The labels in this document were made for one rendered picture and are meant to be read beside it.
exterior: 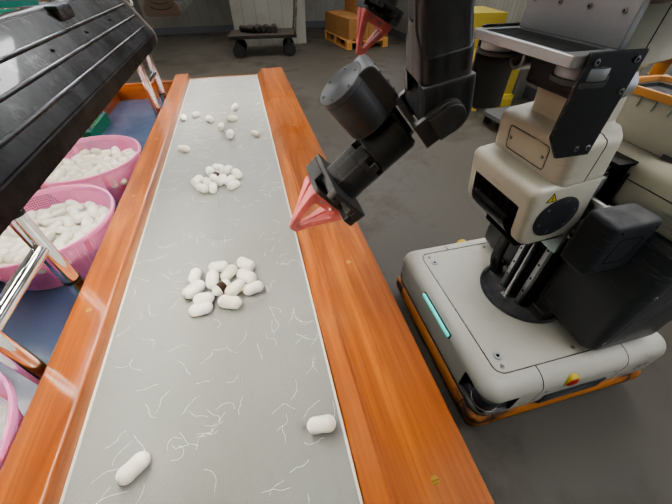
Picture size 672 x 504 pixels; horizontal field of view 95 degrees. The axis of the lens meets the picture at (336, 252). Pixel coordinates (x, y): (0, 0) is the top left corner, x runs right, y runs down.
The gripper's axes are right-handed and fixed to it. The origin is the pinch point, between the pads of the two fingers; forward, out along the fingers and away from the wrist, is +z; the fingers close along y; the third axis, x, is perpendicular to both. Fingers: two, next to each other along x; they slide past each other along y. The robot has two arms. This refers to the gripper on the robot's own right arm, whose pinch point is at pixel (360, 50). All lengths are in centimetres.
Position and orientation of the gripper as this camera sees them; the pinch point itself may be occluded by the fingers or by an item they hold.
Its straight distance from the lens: 78.9
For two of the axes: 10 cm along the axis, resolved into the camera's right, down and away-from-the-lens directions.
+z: -4.3, 7.2, 5.4
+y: 2.4, 6.7, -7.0
